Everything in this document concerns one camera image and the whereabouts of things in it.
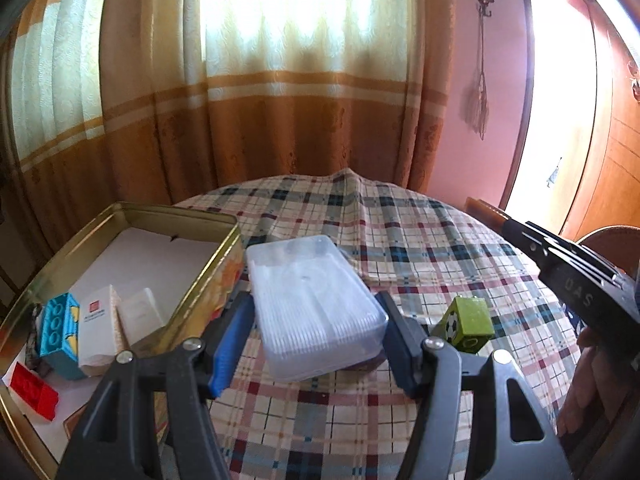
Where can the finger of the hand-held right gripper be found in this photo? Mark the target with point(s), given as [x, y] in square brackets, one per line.
[580, 292]
[565, 252]

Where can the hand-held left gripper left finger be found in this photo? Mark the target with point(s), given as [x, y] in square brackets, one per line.
[232, 345]

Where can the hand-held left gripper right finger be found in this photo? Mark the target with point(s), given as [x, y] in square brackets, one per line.
[395, 340]

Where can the gold tin box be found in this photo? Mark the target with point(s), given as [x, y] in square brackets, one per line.
[220, 280]

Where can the clear plastic box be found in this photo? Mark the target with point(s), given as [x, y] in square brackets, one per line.
[315, 305]

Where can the small white box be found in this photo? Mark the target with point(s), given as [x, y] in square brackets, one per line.
[142, 315]

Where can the blue toy brick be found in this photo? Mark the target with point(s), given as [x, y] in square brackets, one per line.
[55, 330]

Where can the red toy brick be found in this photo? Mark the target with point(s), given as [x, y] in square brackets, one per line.
[32, 390]

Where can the person's right hand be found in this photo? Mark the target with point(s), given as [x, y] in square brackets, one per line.
[590, 390]

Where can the blue patterned cloth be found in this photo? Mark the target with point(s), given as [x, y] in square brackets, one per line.
[571, 315]

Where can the brown chair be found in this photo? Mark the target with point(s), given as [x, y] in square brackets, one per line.
[610, 235]

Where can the green soccer print cube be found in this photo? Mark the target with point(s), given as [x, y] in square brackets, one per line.
[470, 320]

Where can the plaid tablecloth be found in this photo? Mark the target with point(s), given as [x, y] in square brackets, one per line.
[400, 240]

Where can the wooden door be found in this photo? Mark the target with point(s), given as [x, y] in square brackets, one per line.
[620, 160]

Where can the white paper box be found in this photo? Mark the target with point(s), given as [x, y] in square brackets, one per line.
[97, 325]

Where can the hanging tassel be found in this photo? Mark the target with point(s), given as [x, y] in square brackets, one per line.
[477, 100]

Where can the orange and cream curtain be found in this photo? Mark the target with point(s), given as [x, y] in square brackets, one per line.
[300, 110]

